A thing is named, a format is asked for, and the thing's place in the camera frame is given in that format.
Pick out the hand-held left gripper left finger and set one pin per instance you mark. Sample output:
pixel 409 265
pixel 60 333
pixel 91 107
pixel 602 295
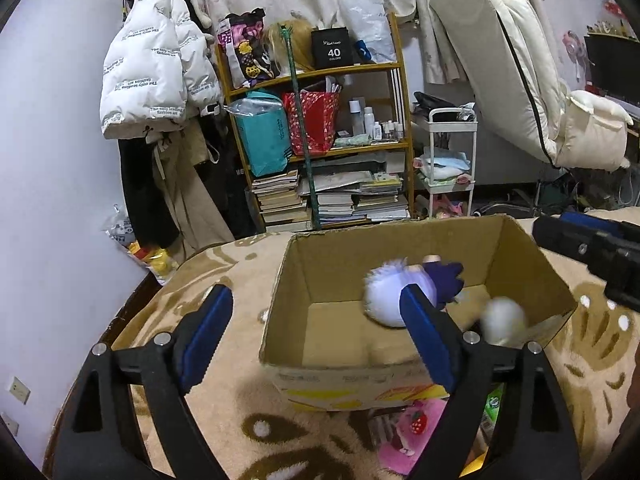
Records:
pixel 205 340

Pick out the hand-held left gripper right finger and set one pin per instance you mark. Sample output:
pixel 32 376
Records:
pixel 425 335

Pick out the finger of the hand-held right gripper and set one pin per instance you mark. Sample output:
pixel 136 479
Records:
pixel 620 270
pixel 590 222

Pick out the white and purple plush doll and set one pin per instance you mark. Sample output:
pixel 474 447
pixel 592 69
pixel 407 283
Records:
pixel 385 290

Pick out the pink strawberry plush toy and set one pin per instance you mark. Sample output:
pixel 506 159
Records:
pixel 415 422

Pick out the green carton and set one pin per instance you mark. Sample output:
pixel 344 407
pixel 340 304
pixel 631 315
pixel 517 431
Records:
pixel 492 407

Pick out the cardboard box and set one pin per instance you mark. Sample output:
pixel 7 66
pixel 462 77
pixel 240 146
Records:
pixel 325 280

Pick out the printed beige blanket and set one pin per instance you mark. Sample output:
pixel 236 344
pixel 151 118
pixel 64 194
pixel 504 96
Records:
pixel 225 435

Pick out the plastic bag with yellow toys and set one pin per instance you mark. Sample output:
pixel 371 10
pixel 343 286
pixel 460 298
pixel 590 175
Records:
pixel 150 257

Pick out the beige coat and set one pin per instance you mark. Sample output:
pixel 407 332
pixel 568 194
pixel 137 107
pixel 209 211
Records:
pixel 195 195

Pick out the pile of books and magazines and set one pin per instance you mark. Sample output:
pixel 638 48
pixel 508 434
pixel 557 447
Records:
pixel 360 200

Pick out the black monitor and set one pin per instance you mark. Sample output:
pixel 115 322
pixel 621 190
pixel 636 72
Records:
pixel 612 70

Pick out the stack of brown books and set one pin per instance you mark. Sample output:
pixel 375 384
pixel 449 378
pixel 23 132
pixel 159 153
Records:
pixel 280 202

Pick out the dark hanging bag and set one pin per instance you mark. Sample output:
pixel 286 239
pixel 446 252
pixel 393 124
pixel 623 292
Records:
pixel 230 185

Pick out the folded blue and white cloths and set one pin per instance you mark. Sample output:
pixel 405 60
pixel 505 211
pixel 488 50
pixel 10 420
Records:
pixel 442 165

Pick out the black hanging garment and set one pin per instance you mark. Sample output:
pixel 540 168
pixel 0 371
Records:
pixel 142 190

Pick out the cream recliner chair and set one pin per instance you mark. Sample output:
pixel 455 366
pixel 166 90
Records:
pixel 525 60

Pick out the pink fan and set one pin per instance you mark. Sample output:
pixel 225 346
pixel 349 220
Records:
pixel 575 47

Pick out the white trolley cart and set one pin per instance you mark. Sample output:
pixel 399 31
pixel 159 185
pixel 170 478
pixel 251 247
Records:
pixel 450 115

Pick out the black item on cart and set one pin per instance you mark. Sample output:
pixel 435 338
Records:
pixel 435 102

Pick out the teal paper bag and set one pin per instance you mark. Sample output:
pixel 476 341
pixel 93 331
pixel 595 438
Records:
pixel 265 140

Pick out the cartoon figure decoration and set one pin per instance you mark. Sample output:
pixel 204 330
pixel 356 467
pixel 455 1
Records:
pixel 612 8

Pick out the group of cosmetic bottles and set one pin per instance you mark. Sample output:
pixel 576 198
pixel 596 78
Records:
pixel 370 122

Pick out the white canvas boards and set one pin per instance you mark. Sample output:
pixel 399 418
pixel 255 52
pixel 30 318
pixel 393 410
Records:
pixel 397 100

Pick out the red gift bag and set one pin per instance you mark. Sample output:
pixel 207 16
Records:
pixel 320 125

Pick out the green pole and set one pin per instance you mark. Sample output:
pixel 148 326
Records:
pixel 300 120

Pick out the wooden shelf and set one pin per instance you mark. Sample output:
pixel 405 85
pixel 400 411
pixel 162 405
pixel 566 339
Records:
pixel 350 70

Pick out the white puffer jacket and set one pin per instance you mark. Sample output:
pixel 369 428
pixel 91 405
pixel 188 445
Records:
pixel 150 60

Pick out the patterned tote bag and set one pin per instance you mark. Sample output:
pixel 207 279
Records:
pixel 247 50

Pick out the white plastic bag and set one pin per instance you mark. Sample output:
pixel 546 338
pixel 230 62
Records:
pixel 367 25

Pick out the black box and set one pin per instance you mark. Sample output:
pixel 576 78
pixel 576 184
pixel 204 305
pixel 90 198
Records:
pixel 334 50

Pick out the blonde wig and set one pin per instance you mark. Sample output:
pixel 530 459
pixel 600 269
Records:
pixel 300 45

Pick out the white wall outlet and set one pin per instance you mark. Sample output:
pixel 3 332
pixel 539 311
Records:
pixel 20 390
pixel 10 424

